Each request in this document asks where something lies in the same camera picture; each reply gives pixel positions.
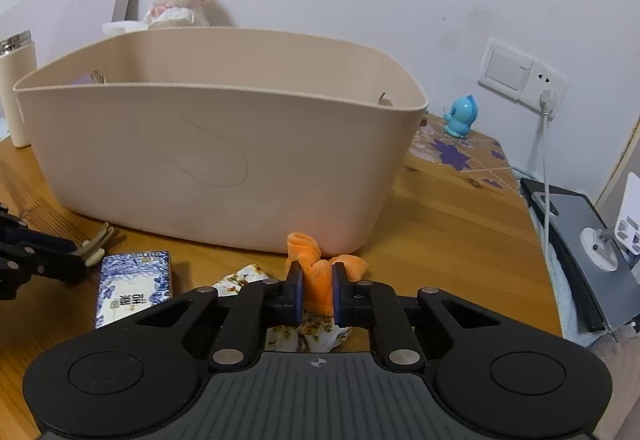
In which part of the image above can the orange cloth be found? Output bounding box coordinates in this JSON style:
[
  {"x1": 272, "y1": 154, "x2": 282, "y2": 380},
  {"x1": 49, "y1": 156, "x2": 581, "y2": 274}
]
[{"x1": 286, "y1": 232, "x2": 369, "y2": 317}]

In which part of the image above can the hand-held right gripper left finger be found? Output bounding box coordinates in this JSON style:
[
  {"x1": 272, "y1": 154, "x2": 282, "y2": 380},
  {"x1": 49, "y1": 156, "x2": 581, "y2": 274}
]
[{"x1": 134, "y1": 261, "x2": 304, "y2": 367}]

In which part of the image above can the blue toy figure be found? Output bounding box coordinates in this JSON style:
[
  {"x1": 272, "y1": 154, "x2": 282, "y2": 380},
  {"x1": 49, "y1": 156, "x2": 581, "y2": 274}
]
[{"x1": 442, "y1": 93, "x2": 480, "y2": 140}]

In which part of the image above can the pale pink board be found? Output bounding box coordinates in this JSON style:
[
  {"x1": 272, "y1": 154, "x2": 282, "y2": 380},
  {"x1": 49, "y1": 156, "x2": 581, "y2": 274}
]
[{"x1": 0, "y1": 0, "x2": 143, "y2": 71}]

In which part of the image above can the white wall socket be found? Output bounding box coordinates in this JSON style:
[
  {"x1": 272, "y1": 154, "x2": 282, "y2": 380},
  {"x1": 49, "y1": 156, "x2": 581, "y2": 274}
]
[{"x1": 520, "y1": 58, "x2": 569, "y2": 122}]

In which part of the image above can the white wall switch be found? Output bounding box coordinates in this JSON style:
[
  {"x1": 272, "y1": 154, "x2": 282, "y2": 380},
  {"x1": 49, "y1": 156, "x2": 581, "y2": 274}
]
[{"x1": 477, "y1": 37, "x2": 534, "y2": 101}]

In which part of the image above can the white thermos bottle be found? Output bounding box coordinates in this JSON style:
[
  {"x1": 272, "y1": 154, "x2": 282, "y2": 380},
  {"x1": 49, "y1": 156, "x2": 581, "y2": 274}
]
[{"x1": 0, "y1": 32, "x2": 39, "y2": 149}]

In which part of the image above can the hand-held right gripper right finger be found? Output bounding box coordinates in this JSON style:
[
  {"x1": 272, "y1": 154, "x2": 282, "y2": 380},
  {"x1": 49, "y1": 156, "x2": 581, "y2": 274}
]
[{"x1": 331, "y1": 261, "x2": 502, "y2": 367}]

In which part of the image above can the floral fabric scrunchie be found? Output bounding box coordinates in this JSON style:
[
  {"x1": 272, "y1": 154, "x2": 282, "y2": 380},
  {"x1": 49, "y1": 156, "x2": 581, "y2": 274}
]
[{"x1": 212, "y1": 263, "x2": 354, "y2": 354}]

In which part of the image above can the purple patterned mat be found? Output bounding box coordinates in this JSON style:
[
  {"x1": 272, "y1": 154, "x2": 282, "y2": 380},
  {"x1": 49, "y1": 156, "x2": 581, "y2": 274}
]
[{"x1": 404, "y1": 113, "x2": 524, "y2": 194}]

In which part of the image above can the beige plastic storage basket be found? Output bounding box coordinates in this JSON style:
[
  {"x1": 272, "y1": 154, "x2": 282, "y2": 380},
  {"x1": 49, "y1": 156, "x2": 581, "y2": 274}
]
[{"x1": 12, "y1": 26, "x2": 430, "y2": 255}]

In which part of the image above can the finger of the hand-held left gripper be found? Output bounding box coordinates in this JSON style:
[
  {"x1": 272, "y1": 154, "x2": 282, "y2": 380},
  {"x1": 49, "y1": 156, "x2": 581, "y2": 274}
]
[{"x1": 0, "y1": 204, "x2": 89, "y2": 302}]

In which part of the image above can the beige hair clip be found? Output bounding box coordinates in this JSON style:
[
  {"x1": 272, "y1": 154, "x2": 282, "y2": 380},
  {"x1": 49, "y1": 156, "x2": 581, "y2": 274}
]
[{"x1": 75, "y1": 222, "x2": 116, "y2": 269}]

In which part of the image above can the white plug with cable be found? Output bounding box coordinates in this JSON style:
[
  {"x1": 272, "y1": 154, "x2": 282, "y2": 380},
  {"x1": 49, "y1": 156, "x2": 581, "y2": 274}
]
[{"x1": 537, "y1": 89, "x2": 561, "y2": 267}]

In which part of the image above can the grey black device stand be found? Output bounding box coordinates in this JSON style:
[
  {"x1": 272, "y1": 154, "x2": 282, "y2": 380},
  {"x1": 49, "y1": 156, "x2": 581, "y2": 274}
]
[{"x1": 519, "y1": 177, "x2": 640, "y2": 334}]

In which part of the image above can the white tissue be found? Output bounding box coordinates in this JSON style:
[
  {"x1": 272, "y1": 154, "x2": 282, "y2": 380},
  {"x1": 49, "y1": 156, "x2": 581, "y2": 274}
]
[{"x1": 101, "y1": 19, "x2": 149, "y2": 37}]

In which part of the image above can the white suction mount stand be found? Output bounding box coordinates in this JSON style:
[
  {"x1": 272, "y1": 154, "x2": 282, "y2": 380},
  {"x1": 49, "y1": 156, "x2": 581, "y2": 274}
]
[{"x1": 580, "y1": 172, "x2": 640, "y2": 272}]

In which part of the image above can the blue white patterned box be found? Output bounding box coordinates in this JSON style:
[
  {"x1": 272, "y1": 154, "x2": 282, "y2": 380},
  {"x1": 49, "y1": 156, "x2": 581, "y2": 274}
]
[{"x1": 95, "y1": 250, "x2": 174, "y2": 330}]

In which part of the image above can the light blue towel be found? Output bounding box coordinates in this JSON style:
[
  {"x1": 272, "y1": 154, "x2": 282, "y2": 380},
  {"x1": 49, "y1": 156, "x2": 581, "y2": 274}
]
[{"x1": 529, "y1": 209, "x2": 588, "y2": 338}]

